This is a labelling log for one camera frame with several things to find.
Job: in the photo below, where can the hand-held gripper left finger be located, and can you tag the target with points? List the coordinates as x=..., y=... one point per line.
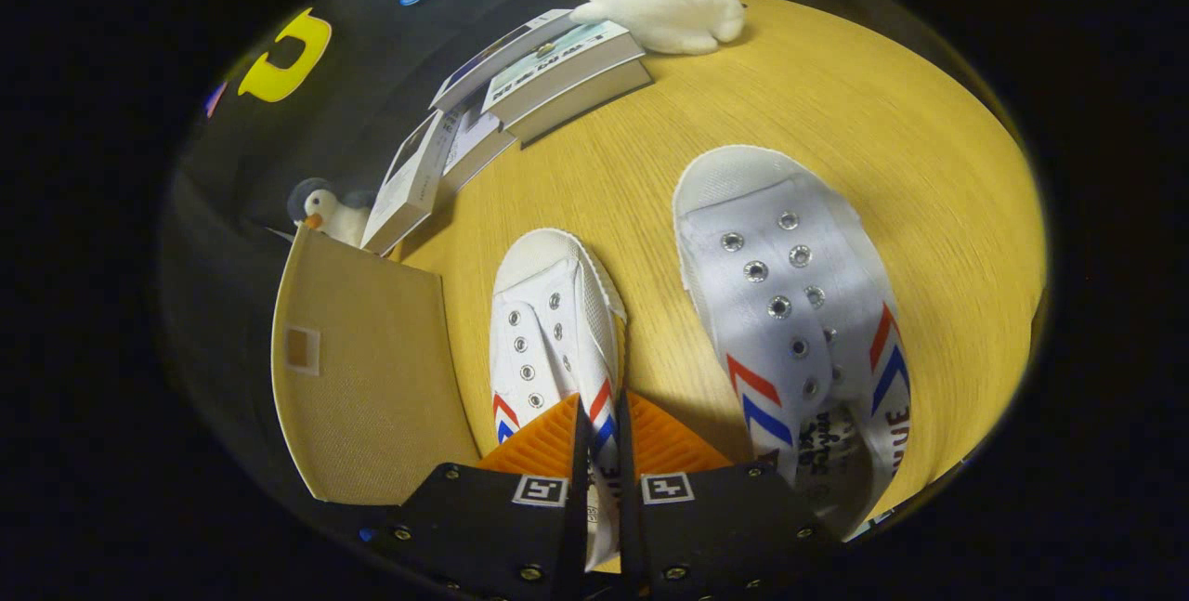
x=574, y=527

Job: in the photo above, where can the book with dark blue picture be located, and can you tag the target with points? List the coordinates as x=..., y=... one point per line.
x=474, y=67

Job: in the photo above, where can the beige fabric storage box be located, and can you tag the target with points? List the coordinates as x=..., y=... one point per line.
x=372, y=378

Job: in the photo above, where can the white duck plush toy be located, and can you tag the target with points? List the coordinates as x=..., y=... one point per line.
x=669, y=2

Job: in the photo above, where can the book with pale blue cover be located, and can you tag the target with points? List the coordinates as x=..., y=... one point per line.
x=557, y=71

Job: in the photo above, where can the plain white book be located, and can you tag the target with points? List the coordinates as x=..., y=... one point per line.
x=474, y=150

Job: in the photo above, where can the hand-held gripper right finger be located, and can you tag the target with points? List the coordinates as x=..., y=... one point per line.
x=630, y=508

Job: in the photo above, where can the white striped canvas shoe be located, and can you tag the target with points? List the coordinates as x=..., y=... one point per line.
x=780, y=248
x=548, y=322

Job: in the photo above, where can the grey penguin plush toy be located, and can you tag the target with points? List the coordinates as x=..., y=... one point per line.
x=334, y=215

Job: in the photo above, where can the white book with portrait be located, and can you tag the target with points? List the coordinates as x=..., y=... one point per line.
x=409, y=183

